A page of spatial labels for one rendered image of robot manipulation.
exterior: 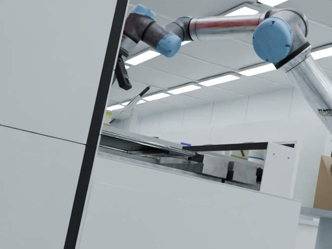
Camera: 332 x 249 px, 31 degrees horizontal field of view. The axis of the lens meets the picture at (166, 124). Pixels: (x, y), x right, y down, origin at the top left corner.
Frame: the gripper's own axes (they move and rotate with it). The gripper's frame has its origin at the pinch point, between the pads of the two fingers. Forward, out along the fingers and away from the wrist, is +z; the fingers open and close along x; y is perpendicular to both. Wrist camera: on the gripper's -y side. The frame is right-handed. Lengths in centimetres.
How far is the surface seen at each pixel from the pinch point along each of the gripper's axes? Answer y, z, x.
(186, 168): -37.9, -1.6, -7.9
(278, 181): -66, -15, 0
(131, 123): -6.4, -1.2, -18.4
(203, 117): 363, -16, -823
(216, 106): 340, -43, -794
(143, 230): -56, 12, 32
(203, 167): -45.2, -5.6, -0.7
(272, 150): -60, -21, 3
